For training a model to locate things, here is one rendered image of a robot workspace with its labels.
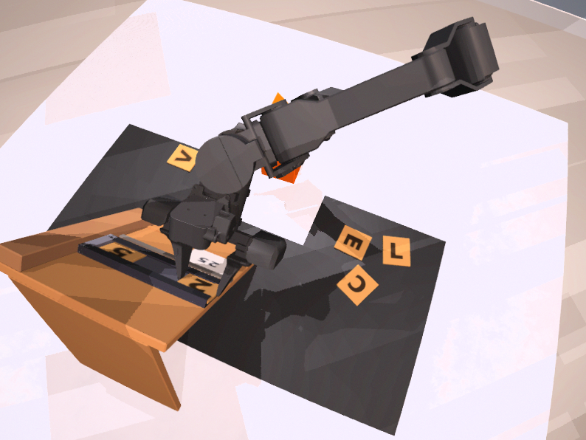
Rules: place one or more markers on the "white paper label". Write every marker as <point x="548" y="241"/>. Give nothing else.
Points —
<point x="209" y="260"/>

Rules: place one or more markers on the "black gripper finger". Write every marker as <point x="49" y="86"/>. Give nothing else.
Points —
<point x="182" y="254"/>
<point x="234" y="263"/>

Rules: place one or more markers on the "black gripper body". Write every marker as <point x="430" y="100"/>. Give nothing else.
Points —
<point x="262" y="249"/>

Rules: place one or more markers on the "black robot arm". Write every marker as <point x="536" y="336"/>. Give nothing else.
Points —
<point x="456" y="60"/>

